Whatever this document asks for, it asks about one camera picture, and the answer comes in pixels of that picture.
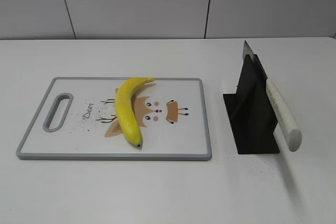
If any yellow plastic banana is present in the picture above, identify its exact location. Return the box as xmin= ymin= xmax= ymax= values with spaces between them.
xmin=115 ymin=77 xmax=155 ymax=148

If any white grey-rimmed cutting board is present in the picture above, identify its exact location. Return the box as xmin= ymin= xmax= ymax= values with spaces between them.
xmin=16 ymin=77 xmax=212 ymax=161

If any white-handled kitchen knife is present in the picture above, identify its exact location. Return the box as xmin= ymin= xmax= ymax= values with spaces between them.
xmin=242 ymin=41 xmax=302 ymax=152

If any black knife stand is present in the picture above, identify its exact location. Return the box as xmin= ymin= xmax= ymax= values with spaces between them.
xmin=223 ymin=55 xmax=280 ymax=154

